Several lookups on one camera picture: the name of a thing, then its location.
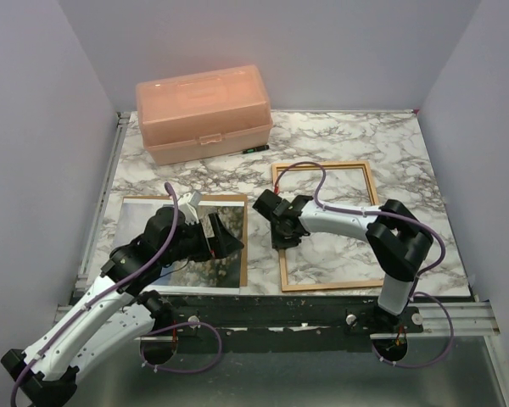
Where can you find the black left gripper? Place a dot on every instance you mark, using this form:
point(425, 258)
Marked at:
point(226, 242)

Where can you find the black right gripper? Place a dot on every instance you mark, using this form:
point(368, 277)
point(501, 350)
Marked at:
point(279, 242)

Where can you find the flower field photo print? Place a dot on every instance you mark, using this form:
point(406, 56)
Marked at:
point(139, 263)

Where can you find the brown frame backing board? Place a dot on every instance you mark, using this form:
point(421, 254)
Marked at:
point(217, 275)

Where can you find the brown wooden picture frame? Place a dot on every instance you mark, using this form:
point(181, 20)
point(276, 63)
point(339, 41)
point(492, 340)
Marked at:
point(278, 170)

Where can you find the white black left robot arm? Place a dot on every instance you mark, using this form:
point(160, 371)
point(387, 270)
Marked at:
point(117, 306)

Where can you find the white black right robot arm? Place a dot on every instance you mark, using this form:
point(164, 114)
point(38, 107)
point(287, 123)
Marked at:
point(397, 239)

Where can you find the black green marker pen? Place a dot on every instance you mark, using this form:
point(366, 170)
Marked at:
point(257, 149)

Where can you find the pink plastic storage box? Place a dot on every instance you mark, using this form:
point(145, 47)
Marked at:
point(203, 115)

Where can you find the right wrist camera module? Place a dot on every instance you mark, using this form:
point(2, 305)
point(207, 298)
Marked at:
point(266, 203)

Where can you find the black robot mounting base rail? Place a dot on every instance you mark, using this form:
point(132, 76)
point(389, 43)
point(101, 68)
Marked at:
point(200, 324)

